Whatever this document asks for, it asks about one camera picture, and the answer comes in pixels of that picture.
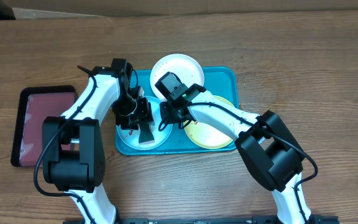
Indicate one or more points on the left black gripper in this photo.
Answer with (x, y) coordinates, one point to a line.
(144, 114)

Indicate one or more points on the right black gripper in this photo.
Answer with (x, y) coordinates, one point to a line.
(168, 119)

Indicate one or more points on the green and pink sponge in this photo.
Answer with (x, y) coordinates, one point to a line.
(145, 136)

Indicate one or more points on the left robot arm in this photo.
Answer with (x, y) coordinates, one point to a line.
(72, 163)

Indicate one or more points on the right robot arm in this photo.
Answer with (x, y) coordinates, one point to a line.
(268, 149)

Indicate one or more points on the teal plastic serving tray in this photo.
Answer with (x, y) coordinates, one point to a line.
(220, 81)

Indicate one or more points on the light blue dirty plate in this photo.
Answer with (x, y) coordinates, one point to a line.
(131, 137)

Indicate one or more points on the yellow-green dirty plate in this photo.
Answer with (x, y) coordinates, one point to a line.
(206, 136)

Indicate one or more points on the black tray with maroon liquid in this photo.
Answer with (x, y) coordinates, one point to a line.
(35, 104)

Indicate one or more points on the white plate with red stain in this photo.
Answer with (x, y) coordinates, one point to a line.
(185, 67)

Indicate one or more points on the brown cardboard backdrop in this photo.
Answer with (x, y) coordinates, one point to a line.
(180, 7)

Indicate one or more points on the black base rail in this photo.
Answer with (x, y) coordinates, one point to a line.
(315, 219)

